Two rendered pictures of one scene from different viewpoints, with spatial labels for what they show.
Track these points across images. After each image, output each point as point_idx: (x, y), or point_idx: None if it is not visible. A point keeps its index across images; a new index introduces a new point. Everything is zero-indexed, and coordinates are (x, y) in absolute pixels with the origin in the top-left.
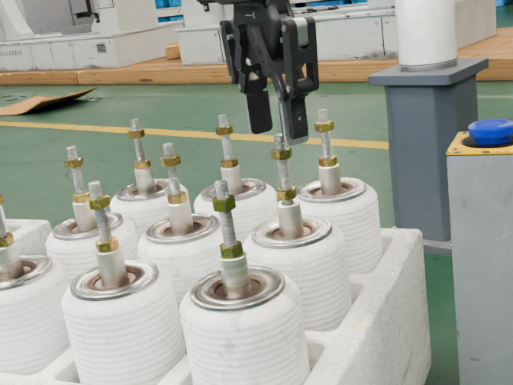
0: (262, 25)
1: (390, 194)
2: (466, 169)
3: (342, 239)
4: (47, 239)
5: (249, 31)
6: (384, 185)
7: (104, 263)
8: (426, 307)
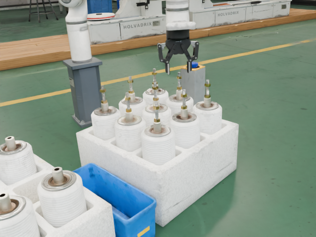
0: (185, 43)
1: (42, 117)
2: (197, 73)
3: None
4: (128, 127)
5: (182, 45)
6: (31, 116)
7: (187, 111)
8: None
